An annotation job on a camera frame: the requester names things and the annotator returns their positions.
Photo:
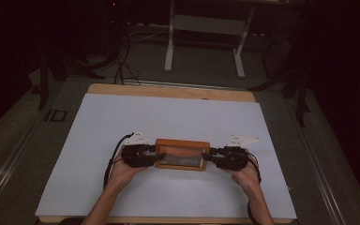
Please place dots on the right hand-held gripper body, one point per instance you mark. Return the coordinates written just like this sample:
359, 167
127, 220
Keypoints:
234, 157

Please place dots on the person's right hand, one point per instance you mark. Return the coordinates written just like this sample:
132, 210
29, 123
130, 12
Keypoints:
247, 176

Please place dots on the metal floor rail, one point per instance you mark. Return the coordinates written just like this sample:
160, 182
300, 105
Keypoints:
9, 162

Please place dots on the person's left hand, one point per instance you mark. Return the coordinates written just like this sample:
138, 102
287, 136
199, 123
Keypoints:
123, 173

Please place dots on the white table sheet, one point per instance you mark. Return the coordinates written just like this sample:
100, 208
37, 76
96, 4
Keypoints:
175, 122

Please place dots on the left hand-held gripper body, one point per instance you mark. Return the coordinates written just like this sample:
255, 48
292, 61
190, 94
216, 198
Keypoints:
136, 154

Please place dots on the wooden box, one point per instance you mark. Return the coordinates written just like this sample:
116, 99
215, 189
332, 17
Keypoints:
181, 144

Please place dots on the black stand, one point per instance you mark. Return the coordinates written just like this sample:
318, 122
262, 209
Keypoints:
62, 62
293, 78

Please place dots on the white metal table frame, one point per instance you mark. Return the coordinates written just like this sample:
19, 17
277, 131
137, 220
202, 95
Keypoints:
206, 25

